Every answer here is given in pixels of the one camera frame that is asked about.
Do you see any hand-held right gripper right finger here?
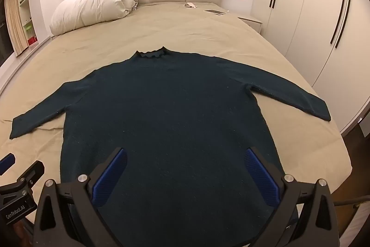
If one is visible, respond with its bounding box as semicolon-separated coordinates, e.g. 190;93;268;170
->
245;147;340;247

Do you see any dark teal knit sweater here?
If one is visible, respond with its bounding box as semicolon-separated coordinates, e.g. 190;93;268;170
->
9;46;332;247

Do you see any cream nightstand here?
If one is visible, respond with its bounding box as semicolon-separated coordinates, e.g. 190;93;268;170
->
238;16;263;34

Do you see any rolled white duvet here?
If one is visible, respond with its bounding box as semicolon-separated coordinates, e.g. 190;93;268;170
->
50;0;139;36

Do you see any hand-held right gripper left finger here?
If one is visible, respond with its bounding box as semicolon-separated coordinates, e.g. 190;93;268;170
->
34;147;128;247

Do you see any bed with beige sheet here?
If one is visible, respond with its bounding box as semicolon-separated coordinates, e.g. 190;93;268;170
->
0;1;353;247

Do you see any white wardrobe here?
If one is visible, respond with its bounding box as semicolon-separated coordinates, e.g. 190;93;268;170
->
256;0;370;132

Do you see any dark cable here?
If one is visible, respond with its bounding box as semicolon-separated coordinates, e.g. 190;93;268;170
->
332;194;365;207

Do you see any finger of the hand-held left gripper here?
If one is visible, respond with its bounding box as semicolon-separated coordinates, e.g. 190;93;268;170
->
17;160;46;187
0;153;15;176

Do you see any wall shelf with items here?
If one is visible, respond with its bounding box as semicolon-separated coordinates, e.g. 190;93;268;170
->
4;0;28;57

